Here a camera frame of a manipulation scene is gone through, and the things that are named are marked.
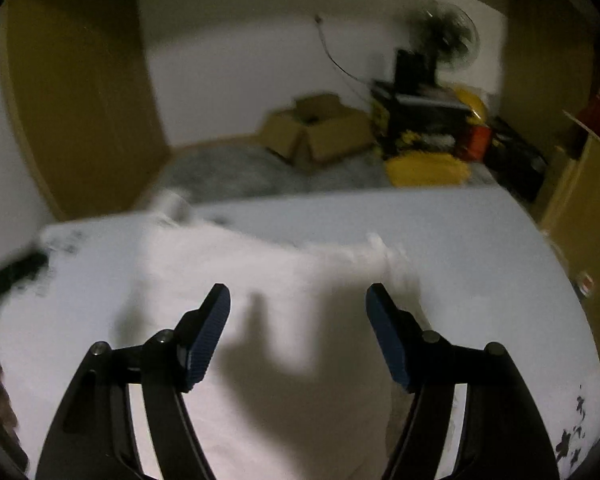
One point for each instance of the wooden door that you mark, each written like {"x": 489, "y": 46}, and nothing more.
{"x": 549, "y": 40}

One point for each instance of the black bag pile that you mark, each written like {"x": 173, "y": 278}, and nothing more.
{"x": 517, "y": 160}

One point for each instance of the open cardboard box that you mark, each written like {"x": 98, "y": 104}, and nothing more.
{"x": 320, "y": 130}

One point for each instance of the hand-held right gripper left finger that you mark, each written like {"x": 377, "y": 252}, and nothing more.
{"x": 207, "y": 347}

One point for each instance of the white puffer jacket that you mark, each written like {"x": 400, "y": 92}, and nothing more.
{"x": 280, "y": 300}

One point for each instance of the small red white packet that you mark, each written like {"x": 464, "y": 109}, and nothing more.
{"x": 586, "y": 283}

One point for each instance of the wooden wardrobe panel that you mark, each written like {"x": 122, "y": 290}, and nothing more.
{"x": 80, "y": 90}

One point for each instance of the orange box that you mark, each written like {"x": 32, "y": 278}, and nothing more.
{"x": 474, "y": 142}

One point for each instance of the yellow helmet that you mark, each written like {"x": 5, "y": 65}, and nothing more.
{"x": 472, "y": 104}

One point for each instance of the yellow plastic container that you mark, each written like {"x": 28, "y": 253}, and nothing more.
{"x": 427, "y": 170}

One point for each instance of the light wooden cabinet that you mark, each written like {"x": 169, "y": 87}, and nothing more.
{"x": 584, "y": 225}

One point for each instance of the black upright box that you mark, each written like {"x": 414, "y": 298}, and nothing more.
{"x": 414, "y": 70}

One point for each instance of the black yellow printed box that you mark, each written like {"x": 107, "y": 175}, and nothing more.
{"x": 419, "y": 120}

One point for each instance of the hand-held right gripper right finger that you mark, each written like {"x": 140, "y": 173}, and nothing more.
{"x": 387, "y": 345}

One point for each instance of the electric standing fan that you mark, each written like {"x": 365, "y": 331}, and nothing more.
{"x": 449, "y": 32}

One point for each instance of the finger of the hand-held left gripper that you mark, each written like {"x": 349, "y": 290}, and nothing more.
{"x": 15, "y": 275}

